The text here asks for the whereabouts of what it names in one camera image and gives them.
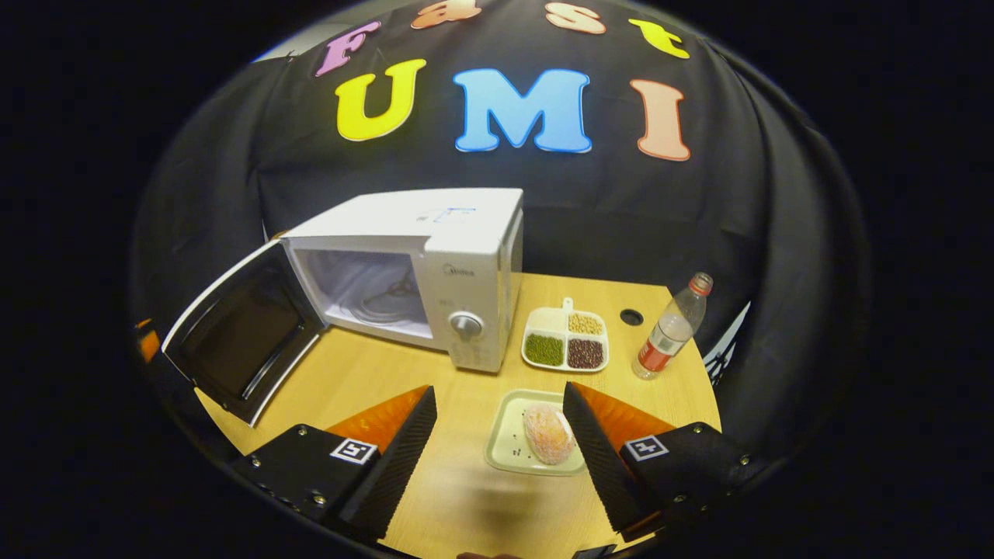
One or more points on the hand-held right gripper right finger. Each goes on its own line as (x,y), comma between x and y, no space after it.
(602,473)

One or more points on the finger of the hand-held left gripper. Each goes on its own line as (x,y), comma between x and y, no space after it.
(149,345)

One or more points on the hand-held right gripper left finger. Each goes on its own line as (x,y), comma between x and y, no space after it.
(392,473)

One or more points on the pink round bread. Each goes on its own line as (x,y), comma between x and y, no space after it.
(547,435)

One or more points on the white microwave oven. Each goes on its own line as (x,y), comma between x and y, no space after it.
(474,272)

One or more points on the white square plate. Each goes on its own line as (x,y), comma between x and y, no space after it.
(509,435)

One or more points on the white divided bean dish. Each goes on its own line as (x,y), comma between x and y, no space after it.
(565,338)

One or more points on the clear plastic water bottle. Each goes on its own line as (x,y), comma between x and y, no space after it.
(672,330)

